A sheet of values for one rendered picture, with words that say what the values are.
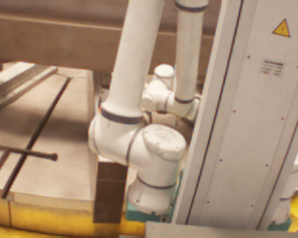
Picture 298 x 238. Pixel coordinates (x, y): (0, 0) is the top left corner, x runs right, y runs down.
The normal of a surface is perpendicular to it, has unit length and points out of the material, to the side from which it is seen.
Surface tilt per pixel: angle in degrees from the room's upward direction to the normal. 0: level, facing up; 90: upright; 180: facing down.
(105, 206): 90
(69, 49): 90
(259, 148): 90
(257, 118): 90
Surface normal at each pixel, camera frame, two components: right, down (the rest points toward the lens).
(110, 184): 0.18, 0.45
